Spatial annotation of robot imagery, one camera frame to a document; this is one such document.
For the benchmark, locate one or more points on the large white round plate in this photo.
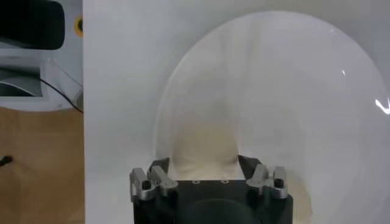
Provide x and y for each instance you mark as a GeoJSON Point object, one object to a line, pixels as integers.
{"type": "Point", "coordinates": [274, 91]}

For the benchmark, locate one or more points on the white steamed baozi bun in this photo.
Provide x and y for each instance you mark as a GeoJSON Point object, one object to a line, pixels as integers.
{"type": "Point", "coordinates": [303, 204]}
{"type": "Point", "coordinates": [204, 152]}

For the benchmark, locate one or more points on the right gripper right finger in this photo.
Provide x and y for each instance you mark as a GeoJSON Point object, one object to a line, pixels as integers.
{"type": "Point", "coordinates": [262, 179]}

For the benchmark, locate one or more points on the white robot base shell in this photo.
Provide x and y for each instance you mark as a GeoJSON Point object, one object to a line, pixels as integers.
{"type": "Point", "coordinates": [18, 103]}

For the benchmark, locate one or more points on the black robot body block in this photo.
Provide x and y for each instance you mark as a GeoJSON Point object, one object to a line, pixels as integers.
{"type": "Point", "coordinates": [30, 24]}

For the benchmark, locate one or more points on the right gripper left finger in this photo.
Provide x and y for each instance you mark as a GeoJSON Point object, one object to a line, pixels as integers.
{"type": "Point", "coordinates": [152, 182]}

